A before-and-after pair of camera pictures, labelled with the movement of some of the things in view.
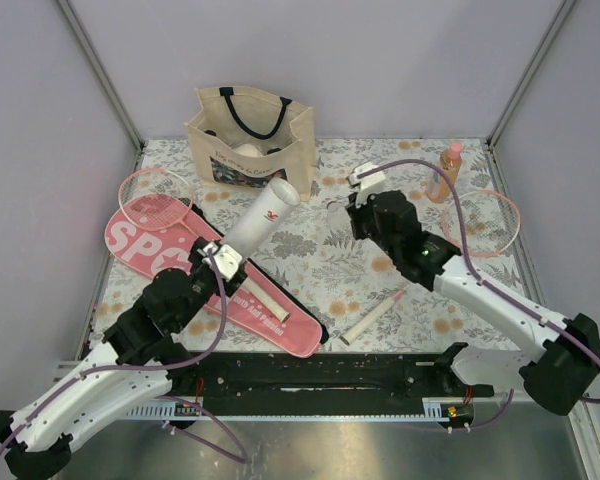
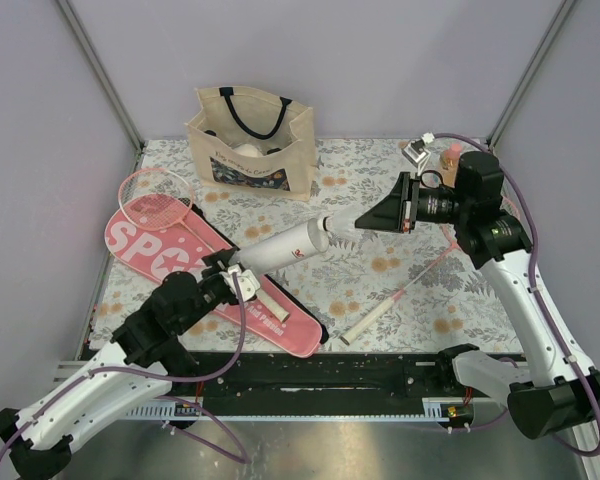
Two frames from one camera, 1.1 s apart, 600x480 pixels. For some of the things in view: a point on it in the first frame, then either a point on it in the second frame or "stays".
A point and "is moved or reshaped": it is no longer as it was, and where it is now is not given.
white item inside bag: [248, 150] stays
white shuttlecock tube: [261, 216] -> [296, 243]
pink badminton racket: [163, 200] stays
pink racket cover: [156, 235] stays
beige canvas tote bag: [245, 138] stays
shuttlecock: [336, 218] is moved or reshaped
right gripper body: [363, 218] -> [430, 205]
